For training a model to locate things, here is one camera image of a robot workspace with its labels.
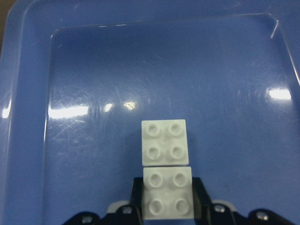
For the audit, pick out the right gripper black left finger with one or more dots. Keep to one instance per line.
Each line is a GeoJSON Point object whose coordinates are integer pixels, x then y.
{"type": "Point", "coordinates": [136, 202]}

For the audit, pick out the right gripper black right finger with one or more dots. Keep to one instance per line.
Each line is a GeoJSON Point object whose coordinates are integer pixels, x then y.
{"type": "Point", "coordinates": [201, 200]}

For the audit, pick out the white block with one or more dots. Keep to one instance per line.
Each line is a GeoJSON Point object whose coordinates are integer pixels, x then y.
{"type": "Point", "coordinates": [167, 193]}
{"type": "Point", "coordinates": [164, 143]}

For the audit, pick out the blue plastic tray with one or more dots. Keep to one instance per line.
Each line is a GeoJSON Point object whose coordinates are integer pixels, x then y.
{"type": "Point", "coordinates": [77, 78]}

